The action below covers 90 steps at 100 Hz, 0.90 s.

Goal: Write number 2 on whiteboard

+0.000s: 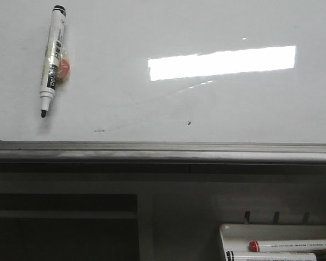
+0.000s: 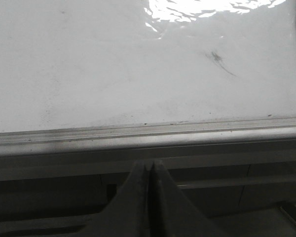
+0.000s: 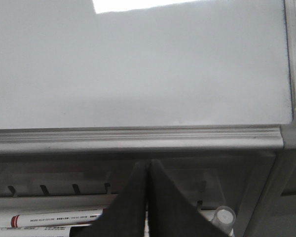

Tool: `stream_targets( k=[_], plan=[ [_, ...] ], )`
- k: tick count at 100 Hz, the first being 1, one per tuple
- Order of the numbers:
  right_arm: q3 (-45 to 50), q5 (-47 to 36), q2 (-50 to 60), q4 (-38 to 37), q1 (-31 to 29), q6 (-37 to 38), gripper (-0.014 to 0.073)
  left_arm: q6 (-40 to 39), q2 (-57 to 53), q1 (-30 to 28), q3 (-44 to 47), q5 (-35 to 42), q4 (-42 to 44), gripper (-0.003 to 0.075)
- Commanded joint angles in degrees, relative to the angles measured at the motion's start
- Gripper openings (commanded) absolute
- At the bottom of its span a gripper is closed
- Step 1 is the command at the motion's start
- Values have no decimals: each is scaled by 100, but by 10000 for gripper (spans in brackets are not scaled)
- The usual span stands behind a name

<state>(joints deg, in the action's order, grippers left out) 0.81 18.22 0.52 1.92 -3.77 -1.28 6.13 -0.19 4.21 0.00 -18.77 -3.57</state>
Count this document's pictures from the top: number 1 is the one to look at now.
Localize white marker tray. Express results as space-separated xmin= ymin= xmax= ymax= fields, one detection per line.
xmin=219 ymin=223 xmax=326 ymax=260

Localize black capped marker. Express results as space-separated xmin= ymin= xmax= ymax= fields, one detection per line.
xmin=226 ymin=251 xmax=317 ymax=261

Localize red round magnet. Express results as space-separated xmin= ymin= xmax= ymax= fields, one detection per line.
xmin=57 ymin=59 xmax=71 ymax=79

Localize grey aluminium whiteboard ledge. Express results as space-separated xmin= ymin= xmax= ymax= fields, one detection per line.
xmin=0 ymin=141 xmax=326 ymax=164

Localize black white whiteboard marker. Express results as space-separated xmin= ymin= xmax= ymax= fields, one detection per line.
xmin=40 ymin=5 xmax=66 ymax=118

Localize white whiteboard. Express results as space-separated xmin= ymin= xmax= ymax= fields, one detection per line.
xmin=0 ymin=1 xmax=326 ymax=144

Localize red capped marker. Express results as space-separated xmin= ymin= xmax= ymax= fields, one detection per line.
xmin=249 ymin=239 xmax=326 ymax=252

